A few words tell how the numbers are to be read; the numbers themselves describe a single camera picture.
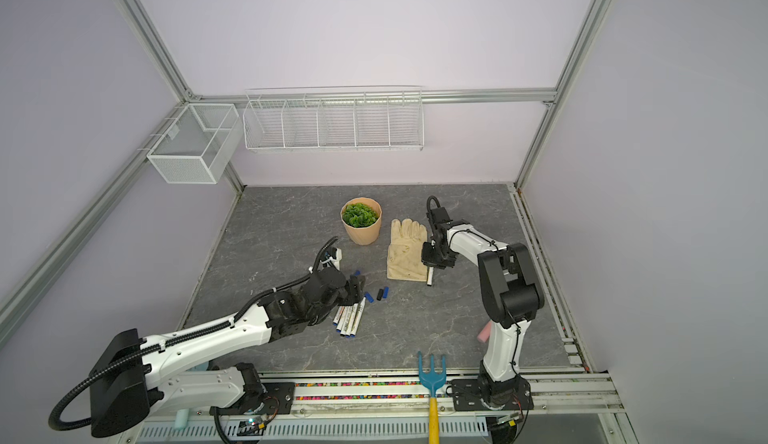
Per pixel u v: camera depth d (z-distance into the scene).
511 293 0.51
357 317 0.86
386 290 0.92
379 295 0.91
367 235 0.97
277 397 0.74
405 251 1.01
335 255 0.71
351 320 0.86
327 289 0.58
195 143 0.99
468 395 0.74
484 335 0.82
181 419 0.69
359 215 0.96
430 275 0.94
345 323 0.85
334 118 1.01
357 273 0.97
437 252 0.86
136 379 0.40
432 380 0.75
